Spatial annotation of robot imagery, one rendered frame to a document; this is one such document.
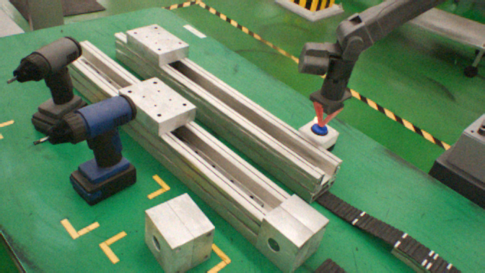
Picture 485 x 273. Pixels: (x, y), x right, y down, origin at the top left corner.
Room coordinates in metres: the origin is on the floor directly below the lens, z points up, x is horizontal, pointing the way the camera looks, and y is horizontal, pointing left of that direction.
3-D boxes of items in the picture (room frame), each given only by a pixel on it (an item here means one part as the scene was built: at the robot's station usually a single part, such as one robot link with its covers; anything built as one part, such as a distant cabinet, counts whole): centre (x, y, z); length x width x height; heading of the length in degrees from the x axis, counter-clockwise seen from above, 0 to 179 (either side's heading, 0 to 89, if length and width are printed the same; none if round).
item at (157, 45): (1.14, 0.30, 0.87); 0.16 x 0.11 x 0.07; 52
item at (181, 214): (0.52, 0.08, 0.83); 0.11 x 0.10 x 0.10; 134
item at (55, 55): (0.79, 0.47, 0.89); 0.20 x 0.08 x 0.22; 164
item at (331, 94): (0.92, -0.20, 0.97); 0.10 x 0.07 x 0.07; 142
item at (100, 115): (0.62, 0.30, 0.89); 0.20 x 0.08 x 0.22; 143
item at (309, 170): (0.98, 0.11, 0.82); 0.80 x 0.10 x 0.09; 52
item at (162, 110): (0.83, 0.22, 0.87); 0.16 x 0.11 x 0.07; 52
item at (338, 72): (0.92, -0.19, 1.03); 0.07 x 0.06 x 0.07; 98
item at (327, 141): (0.91, -0.19, 0.81); 0.10 x 0.08 x 0.06; 142
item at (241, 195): (0.83, 0.22, 0.82); 0.80 x 0.10 x 0.09; 52
